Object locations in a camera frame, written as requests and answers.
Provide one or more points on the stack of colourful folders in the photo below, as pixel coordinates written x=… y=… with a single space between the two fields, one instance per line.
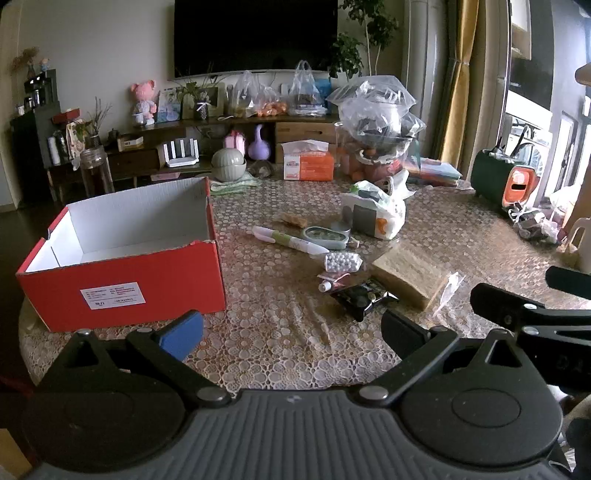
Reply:
x=436 y=173

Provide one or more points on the purple gourd-shaped bottle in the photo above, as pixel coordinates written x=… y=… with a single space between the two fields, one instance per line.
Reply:
x=259 y=147

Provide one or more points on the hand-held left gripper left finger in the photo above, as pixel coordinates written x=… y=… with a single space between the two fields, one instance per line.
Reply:
x=180 y=336

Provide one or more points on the orange and white tissue box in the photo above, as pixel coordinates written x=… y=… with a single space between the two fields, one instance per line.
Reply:
x=309 y=166

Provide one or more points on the green and orange case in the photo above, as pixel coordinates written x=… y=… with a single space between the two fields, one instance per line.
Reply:
x=494 y=177

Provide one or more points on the pink plush toy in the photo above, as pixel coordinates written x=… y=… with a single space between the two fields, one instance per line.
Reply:
x=144 y=99

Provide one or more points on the pile of clear plastic bags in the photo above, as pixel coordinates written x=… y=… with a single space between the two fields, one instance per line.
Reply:
x=376 y=108

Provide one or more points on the folded green cloth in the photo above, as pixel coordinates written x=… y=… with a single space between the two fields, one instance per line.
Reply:
x=235 y=185

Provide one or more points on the glass jar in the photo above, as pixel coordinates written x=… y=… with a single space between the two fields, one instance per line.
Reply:
x=97 y=173

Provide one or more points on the black snack packet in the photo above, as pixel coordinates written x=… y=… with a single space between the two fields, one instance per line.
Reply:
x=362 y=297

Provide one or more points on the red cardboard box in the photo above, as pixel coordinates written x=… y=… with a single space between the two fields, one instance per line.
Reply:
x=138 y=267

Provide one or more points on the vase with twigs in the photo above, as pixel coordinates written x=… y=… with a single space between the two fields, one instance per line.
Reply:
x=98 y=124

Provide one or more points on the black television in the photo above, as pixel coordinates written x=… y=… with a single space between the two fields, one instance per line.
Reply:
x=256 y=37

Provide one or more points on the pink round container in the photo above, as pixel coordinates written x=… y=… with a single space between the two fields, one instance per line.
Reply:
x=234 y=142

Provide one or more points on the yellow curtain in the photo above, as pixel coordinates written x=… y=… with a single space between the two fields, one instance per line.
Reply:
x=459 y=92

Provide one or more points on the small potted plant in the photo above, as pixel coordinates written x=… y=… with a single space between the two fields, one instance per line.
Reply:
x=196 y=94

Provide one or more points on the bag of oranges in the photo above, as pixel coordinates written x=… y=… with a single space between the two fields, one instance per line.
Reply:
x=364 y=168

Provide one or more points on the grey box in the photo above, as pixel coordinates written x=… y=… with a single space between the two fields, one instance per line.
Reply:
x=367 y=218

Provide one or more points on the white standing air conditioner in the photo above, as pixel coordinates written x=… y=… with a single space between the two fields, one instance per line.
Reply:
x=427 y=60

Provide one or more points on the black side cabinet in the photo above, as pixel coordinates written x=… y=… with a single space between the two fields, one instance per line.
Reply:
x=32 y=147

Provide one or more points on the white and green pen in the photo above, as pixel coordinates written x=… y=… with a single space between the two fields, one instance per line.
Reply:
x=286 y=239

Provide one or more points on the brown sponge in clear wrap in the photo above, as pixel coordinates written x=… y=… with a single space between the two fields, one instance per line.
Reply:
x=408 y=274

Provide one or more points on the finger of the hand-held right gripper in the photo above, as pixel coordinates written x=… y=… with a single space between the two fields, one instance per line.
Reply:
x=498 y=300
x=570 y=278

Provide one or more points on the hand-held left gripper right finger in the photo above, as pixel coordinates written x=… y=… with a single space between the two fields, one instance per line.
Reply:
x=401 y=330

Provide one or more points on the white router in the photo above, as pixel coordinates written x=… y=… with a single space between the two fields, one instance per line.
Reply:
x=178 y=154

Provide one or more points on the tall green plant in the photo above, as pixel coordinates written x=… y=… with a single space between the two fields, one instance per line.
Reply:
x=355 y=41

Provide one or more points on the bag of white beads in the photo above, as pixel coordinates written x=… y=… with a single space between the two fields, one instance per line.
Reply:
x=342 y=262

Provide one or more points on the grey correction tape dispenser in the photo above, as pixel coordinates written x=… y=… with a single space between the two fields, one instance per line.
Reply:
x=325 y=235

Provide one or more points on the crumpled plastic bag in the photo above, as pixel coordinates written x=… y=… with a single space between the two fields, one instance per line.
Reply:
x=535 y=224

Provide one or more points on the clear bag of tangerines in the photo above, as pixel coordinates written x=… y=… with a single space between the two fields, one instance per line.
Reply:
x=258 y=99

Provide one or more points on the cookie in clear wrapper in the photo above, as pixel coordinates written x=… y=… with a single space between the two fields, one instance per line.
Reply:
x=292 y=220

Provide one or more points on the grey-green lidded bowl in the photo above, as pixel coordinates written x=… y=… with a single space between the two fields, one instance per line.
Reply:
x=228 y=164

